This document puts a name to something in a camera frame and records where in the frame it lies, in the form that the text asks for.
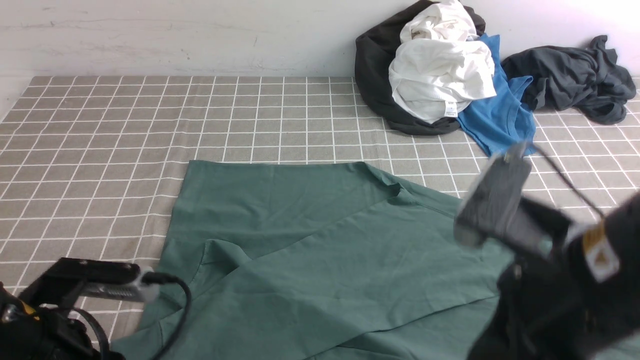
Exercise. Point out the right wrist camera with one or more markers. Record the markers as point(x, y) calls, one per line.
point(495, 208)

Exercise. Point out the blue t-shirt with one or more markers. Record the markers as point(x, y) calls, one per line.
point(498, 122)

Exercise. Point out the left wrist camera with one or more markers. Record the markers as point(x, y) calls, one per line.
point(69, 279)

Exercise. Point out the white crumpled garment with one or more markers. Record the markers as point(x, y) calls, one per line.
point(441, 66)

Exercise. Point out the black garment in pile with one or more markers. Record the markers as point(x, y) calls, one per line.
point(375, 50)

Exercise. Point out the grey checkered tablecloth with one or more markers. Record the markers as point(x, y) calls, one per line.
point(90, 166)

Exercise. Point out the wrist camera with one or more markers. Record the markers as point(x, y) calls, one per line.
point(495, 208)
point(69, 279)

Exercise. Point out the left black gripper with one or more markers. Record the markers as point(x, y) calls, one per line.
point(50, 333)

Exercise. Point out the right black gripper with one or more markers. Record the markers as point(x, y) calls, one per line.
point(542, 312)

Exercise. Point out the dark grey crumpled garment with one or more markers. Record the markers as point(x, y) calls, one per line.
point(588, 79)

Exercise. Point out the green long sleeve shirt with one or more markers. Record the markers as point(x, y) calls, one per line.
point(323, 262)

